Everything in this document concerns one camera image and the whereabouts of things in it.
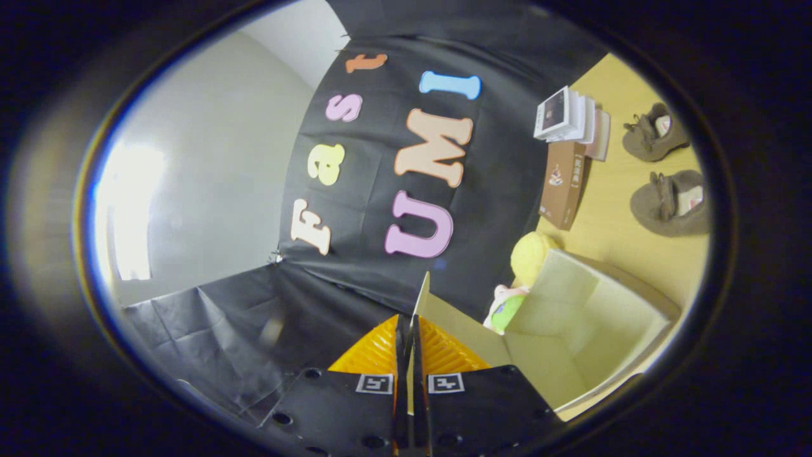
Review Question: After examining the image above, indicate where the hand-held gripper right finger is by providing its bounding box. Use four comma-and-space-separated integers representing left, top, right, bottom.
412, 316, 562, 457

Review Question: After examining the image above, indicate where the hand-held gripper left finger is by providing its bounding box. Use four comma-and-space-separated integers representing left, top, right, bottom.
257, 314, 410, 457

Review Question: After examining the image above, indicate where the beige cardboard storage box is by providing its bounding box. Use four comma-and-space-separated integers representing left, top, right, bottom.
411, 249, 683, 421

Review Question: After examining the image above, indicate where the brown fuzzy shoe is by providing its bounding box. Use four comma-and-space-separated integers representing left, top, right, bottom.
629, 169, 710, 237
622, 103, 690, 162

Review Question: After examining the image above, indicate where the pink and green plush toy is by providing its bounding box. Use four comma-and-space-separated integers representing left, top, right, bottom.
483, 284, 530, 335

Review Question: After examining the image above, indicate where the yellow plush toy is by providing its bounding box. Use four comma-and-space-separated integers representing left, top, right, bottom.
511, 232, 562, 286

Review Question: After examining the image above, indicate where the white book with portrait cover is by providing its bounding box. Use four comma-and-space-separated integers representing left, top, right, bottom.
533, 86, 572, 140

